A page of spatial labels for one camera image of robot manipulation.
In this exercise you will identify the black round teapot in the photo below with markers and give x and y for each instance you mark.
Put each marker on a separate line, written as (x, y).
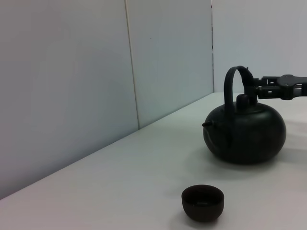
(247, 136)

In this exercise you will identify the dark brown teacup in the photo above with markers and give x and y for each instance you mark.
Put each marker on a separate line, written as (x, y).
(202, 206)

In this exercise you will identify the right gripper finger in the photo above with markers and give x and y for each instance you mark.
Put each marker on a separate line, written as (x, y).
(287, 80)
(278, 93)

